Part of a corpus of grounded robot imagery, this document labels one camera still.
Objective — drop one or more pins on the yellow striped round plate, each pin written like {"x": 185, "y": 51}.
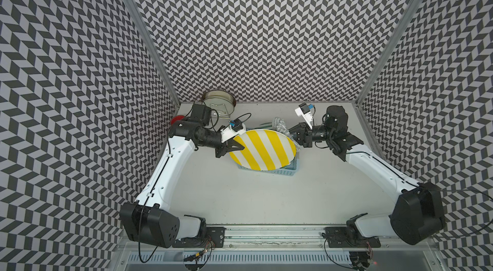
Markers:
{"x": 264, "y": 150}

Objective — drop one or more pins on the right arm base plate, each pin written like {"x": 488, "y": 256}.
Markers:
{"x": 347, "y": 237}

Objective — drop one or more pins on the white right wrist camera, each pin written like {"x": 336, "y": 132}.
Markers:
{"x": 305, "y": 111}

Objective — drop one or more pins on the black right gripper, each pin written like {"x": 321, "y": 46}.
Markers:
{"x": 303, "y": 134}

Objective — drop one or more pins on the light blue plastic basket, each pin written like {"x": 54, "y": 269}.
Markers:
{"x": 288, "y": 170}

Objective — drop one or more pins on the aluminium front rail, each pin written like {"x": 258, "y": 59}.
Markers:
{"x": 302, "y": 237}

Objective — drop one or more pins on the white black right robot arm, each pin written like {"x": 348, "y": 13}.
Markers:
{"x": 418, "y": 211}

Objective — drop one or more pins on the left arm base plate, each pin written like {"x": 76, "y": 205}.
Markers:
{"x": 214, "y": 236}

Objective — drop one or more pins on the aluminium corner post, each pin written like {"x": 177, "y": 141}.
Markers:
{"x": 388, "y": 50}
{"x": 151, "y": 48}

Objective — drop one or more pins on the aluminium corner post left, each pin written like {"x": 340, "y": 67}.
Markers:
{"x": 151, "y": 48}

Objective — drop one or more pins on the silver metal plate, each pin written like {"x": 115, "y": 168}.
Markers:
{"x": 221, "y": 102}

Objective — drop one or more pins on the aluminium corner post right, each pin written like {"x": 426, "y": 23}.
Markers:
{"x": 388, "y": 50}

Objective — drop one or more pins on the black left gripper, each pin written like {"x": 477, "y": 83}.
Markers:
{"x": 226, "y": 146}

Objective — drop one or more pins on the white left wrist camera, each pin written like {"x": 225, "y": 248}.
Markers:
{"x": 234, "y": 128}

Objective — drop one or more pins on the grey striped fluffy cloth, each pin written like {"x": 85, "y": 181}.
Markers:
{"x": 279, "y": 125}

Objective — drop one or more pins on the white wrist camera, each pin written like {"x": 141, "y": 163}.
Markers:
{"x": 234, "y": 128}
{"x": 305, "y": 111}

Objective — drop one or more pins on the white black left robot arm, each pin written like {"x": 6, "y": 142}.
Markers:
{"x": 148, "y": 219}

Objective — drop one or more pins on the red mug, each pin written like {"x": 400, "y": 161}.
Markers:
{"x": 177, "y": 118}

